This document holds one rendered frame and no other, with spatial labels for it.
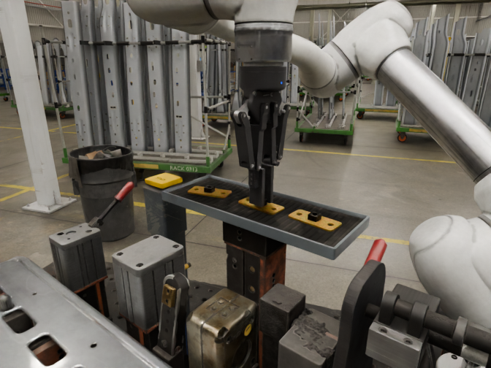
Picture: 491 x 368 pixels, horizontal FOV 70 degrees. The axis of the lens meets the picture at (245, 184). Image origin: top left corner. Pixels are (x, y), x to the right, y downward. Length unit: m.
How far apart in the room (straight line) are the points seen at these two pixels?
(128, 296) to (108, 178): 2.28
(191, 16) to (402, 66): 0.58
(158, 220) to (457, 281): 0.64
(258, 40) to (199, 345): 0.44
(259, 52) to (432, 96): 0.53
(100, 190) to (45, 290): 2.18
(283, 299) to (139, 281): 0.22
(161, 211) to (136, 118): 3.89
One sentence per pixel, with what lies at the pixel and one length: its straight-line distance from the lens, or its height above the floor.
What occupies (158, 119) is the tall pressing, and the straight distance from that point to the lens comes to 4.52.
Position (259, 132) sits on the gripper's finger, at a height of 1.30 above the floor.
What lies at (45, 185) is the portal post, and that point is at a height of 0.25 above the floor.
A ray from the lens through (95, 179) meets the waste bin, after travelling 2.88.
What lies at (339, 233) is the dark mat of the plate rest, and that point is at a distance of 0.57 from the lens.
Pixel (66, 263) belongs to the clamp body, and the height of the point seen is 1.01.
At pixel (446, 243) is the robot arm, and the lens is 0.83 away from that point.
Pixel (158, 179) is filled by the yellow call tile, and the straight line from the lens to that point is 0.80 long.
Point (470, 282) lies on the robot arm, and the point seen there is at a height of 0.99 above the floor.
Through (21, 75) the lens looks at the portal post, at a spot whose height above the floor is 1.28.
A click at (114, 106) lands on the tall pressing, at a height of 0.85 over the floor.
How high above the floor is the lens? 1.41
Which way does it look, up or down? 19 degrees down
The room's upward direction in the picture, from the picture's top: straight up
